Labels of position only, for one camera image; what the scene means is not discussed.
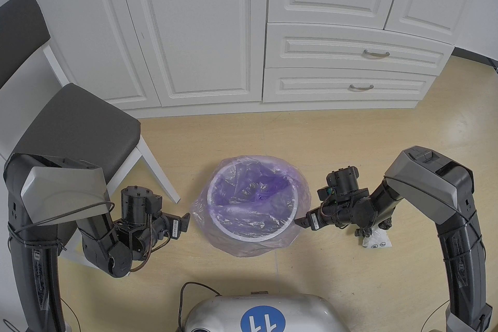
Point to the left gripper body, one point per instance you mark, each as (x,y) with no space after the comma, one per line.
(167,227)

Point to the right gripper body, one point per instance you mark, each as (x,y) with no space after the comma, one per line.
(330,215)

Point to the purple plastic bag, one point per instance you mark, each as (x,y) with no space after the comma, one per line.
(249,248)

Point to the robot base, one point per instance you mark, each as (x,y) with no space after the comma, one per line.
(264,311)

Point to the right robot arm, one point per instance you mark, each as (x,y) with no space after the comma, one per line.
(428,182)

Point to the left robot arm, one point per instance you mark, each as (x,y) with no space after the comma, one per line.
(58,190)

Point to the crumpled black plastic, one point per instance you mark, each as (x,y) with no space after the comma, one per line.
(363,233)

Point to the white trash bin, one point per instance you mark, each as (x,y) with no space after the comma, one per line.
(255,237)

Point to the white printed wrapper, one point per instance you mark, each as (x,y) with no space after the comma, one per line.
(376,241)

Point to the dark grey white-legged chair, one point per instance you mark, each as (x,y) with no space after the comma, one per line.
(77,120)

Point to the white wardrobe with drawers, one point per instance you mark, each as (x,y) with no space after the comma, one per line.
(202,11)

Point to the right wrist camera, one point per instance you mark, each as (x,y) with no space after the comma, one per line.
(323,193)

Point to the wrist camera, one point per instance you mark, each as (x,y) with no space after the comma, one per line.
(155,204)
(323,193)

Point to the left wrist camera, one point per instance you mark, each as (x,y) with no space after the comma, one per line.
(155,204)

